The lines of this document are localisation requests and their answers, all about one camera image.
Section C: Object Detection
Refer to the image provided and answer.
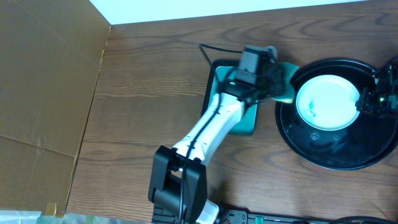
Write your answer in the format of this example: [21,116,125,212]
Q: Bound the green yellow scrub sponge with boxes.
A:
[271,62,299,104]

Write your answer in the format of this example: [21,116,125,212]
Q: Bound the pale green plate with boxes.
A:
[295,75,360,131]

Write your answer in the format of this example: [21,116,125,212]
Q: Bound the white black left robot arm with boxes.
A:
[148,46,295,223]

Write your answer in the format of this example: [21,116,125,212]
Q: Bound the round black serving tray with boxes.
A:
[275,58,397,170]

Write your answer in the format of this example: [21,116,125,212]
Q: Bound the black rectangular soap water tray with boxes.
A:
[201,59,258,136]

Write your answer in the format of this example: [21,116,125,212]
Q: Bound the brown cardboard panel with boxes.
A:
[1,0,111,216]

